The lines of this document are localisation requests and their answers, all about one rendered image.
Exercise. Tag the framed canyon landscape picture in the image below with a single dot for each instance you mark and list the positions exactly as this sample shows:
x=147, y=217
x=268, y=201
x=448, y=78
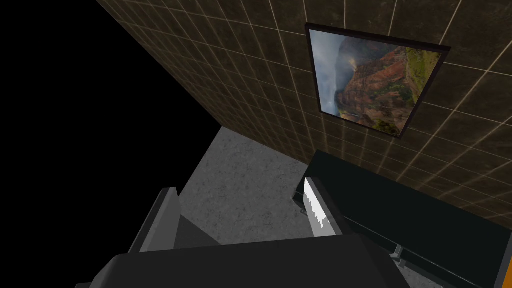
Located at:
x=372, y=80

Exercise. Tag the black cabinet with metal legs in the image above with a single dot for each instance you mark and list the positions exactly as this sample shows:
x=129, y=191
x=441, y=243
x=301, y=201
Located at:
x=416, y=224

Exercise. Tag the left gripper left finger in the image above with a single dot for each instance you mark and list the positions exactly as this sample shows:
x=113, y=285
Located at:
x=162, y=224

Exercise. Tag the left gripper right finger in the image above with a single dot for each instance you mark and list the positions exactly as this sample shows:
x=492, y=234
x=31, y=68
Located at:
x=320, y=212

